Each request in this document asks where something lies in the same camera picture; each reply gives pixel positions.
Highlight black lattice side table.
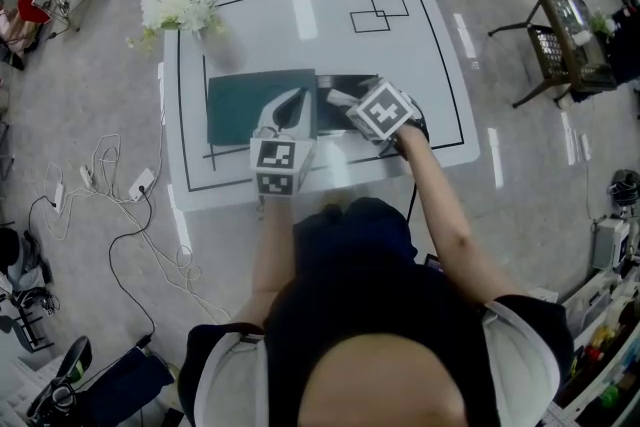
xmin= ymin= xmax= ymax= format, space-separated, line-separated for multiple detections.
xmin=487 ymin=0 xmax=619 ymax=110

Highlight white shelf unit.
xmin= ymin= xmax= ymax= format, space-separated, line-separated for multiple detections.
xmin=559 ymin=259 xmax=640 ymax=427

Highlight person's dark trousers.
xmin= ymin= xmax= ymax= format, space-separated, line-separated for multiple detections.
xmin=291 ymin=197 xmax=420 ymax=277

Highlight person's right forearm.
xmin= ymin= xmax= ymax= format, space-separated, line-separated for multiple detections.
xmin=395 ymin=122 xmax=529 ymax=312

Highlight person's left forearm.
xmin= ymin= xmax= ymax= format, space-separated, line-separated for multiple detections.
xmin=232 ymin=195 xmax=297 ymax=329

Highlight white vase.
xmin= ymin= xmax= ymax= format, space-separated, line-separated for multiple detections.
xmin=192 ymin=27 xmax=250 ymax=72

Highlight person's black and white top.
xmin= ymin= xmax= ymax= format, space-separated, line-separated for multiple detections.
xmin=176 ymin=264 xmax=576 ymax=427

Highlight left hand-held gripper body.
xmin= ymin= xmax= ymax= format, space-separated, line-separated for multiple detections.
xmin=249 ymin=129 xmax=317 ymax=200

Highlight white flower bouquet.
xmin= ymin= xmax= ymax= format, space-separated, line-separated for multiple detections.
xmin=124 ymin=0 xmax=227 ymax=57

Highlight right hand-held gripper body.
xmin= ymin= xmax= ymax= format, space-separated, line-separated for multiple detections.
xmin=345 ymin=80 xmax=430 ymax=156

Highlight white floor cable tangle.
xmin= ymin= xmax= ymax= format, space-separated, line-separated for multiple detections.
xmin=44 ymin=133 xmax=232 ymax=321

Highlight dark teal sliding drawer box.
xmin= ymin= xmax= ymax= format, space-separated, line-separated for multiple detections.
xmin=206 ymin=68 xmax=381 ymax=147

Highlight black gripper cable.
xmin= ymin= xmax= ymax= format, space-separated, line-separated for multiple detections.
xmin=404 ymin=182 xmax=419 ymax=225

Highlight grey computer case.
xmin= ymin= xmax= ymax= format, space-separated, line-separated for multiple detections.
xmin=591 ymin=216 xmax=632 ymax=272

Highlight white table with black lines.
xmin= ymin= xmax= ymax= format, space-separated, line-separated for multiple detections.
xmin=162 ymin=0 xmax=482 ymax=215

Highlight black cable bundle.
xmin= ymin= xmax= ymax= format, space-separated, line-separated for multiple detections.
xmin=609 ymin=168 xmax=640 ymax=207

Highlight small white potted plant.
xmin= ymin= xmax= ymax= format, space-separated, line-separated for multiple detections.
xmin=571 ymin=6 xmax=617 ymax=48

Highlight small white cylinder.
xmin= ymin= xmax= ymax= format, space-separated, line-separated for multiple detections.
xmin=325 ymin=87 xmax=360 ymax=110

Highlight black floor cable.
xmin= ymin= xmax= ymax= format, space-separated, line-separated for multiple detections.
xmin=106 ymin=187 xmax=157 ymax=349

